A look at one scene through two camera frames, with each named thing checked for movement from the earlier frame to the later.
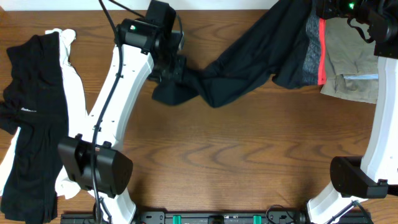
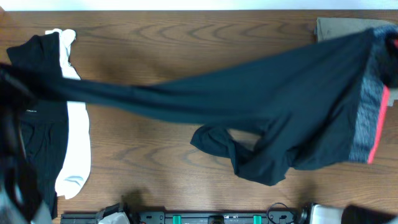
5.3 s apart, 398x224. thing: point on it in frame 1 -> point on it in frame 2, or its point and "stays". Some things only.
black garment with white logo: (34, 106) stays
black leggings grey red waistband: (288, 46) -> (318, 107)
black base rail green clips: (271, 217) stays
